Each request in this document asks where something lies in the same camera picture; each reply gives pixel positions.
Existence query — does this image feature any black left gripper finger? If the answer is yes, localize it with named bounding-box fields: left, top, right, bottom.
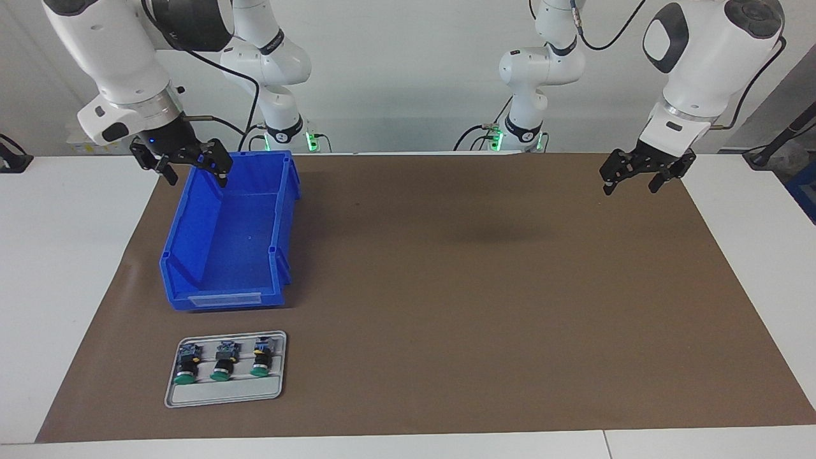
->
left=648, top=152, right=697, bottom=193
left=599, top=152, right=641, bottom=196

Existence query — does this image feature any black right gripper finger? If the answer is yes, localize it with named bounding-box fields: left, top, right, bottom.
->
left=129, top=139, right=180, bottom=187
left=191, top=138, right=234, bottom=188

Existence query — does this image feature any green push button grey block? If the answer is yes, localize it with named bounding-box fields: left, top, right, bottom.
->
left=210, top=341, right=242, bottom=382
left=173, top=343, right=203, bottom=386

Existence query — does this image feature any green push button black block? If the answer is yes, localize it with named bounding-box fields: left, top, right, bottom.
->
left=250, top=337, right=278, bottom=378

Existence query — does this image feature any blue plastic storage bin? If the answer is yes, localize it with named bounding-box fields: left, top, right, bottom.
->
left=159, top=150, right=302, bottom=312

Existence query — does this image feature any black stand pole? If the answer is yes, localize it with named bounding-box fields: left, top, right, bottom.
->
left=743, top=101, right=816, bottom=170

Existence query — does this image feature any blue storage crate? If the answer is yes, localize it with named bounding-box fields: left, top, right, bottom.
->
left=785, top=159, right=816, bottom=225

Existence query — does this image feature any grey metal tray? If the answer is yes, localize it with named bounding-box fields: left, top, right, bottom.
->
left=164, top=330, right=288, bottom=409

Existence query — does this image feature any brown paper table mat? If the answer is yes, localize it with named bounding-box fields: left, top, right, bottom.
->
left=35, top=152, right=816, bottom=444

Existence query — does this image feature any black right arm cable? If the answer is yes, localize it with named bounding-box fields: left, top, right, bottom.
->
left=140, top=0, right=262, bottom=138

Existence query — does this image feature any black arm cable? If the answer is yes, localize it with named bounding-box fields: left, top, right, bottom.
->
left=569, top=0, right=788, bottom=131
left=140, top=0, right=262, bottom=138

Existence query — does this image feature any black clamp mount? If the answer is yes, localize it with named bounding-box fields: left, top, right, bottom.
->
left=0, top=134, right=34, bottom=174

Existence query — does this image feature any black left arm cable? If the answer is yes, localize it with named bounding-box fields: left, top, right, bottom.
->
left=569, top=0, right=788, bottom=131

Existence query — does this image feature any black base power cable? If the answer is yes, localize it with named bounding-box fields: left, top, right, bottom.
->
left=453, top=96, right=514, bottom=152

